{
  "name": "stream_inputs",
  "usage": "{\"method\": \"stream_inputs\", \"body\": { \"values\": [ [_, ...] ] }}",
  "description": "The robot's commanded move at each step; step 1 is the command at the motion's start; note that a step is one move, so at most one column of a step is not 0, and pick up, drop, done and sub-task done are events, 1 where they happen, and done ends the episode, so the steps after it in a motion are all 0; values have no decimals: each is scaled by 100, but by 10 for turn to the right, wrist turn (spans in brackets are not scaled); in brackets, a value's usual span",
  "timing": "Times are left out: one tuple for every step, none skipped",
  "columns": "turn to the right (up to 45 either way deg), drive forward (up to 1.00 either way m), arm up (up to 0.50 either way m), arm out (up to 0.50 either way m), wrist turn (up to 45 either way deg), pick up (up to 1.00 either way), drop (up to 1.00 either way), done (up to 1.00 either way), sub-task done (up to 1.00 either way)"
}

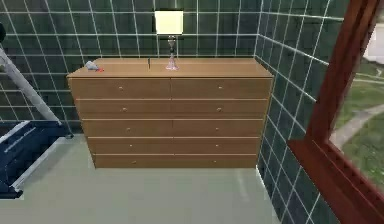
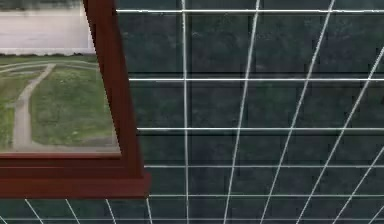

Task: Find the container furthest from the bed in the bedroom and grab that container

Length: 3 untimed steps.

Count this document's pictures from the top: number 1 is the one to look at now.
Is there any small grey and red object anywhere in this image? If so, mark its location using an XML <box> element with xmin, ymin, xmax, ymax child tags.
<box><xmin>84</xmin><ymin>60</ymin><xmax>105</xmax><ymax>73</ymax></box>

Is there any table lamp with pale shade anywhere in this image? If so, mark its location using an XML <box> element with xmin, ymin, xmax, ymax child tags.
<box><xmin>154</xmin><ymin>9</ymin><xmax>185</xmax><ymax>71</ymax></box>

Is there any red-brown framed window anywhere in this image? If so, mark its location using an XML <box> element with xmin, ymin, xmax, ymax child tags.
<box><xmin>287</xmin><ymin>0</ymin><xmax>384</xmax><ymax>224</ymax></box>

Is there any brown wooden chest of drawers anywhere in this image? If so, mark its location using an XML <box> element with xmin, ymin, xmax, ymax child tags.
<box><xmin>66</xmin><ymin>57</ymin><xmax>275</xmax><ymax>169</ymax></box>

